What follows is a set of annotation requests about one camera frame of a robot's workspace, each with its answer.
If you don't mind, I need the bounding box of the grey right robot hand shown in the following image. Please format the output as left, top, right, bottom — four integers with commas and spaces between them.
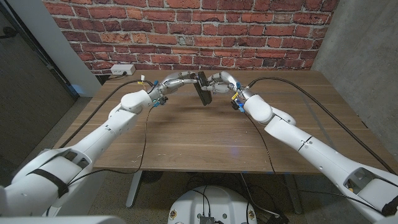
200, 70, 251, 100

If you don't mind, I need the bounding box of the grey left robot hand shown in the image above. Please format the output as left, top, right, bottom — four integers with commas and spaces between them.
154, 70, 200, 100

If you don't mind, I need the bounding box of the black stapler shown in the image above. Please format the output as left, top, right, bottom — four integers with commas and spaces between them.
193, 71, 213, 106

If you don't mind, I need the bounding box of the printed red brick backdrop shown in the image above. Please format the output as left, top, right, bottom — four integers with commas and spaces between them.
43, 0, 340, 75

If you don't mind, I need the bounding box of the white power strip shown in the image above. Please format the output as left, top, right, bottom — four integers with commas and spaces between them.
110, 63, 136, 76

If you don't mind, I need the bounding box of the grey table leg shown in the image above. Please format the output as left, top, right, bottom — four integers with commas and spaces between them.
126, 170, 144, 208
284, 174, 303, 215

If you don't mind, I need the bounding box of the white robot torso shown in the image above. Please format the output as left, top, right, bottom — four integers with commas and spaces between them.
167, 185, 258, 224

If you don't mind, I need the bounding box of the black power adapter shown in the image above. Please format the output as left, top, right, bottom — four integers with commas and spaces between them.
266, 213, 290, 224

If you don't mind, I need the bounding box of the grey perforated panel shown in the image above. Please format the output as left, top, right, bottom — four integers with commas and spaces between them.
0, 0, 78, 172

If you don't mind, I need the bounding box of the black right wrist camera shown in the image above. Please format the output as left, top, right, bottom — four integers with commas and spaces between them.
230, 91, 246, 113

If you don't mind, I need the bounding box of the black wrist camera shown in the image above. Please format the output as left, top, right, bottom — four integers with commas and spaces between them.
230, 91, 246, 113
154, 96, 169, 108

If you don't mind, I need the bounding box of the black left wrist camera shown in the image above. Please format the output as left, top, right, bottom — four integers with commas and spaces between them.
154, 96, 169, 108

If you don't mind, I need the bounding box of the black power strip cable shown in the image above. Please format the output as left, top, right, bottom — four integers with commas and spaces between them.
102, 72, 127, 85

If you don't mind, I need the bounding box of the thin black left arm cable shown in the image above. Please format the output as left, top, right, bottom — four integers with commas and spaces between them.
66, 105, 155, 187

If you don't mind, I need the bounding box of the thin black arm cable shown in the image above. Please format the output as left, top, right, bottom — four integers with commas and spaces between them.
244, 111, 385, 215
66, 105, 155, 187

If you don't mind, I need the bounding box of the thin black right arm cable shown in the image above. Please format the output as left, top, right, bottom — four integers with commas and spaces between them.
244, 111, 385, 215

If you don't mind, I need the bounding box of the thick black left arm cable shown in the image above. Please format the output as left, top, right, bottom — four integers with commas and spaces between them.
58, 79, 155, 149

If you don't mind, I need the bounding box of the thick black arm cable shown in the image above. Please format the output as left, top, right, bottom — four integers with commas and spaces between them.
58, 79, 155, 149
248, 77, 397, 175

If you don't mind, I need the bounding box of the grey floor cable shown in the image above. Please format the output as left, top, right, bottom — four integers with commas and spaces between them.
239, 172, 280, 218

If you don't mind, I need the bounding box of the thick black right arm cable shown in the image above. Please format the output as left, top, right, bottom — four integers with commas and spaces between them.
248, 77, 397, 175

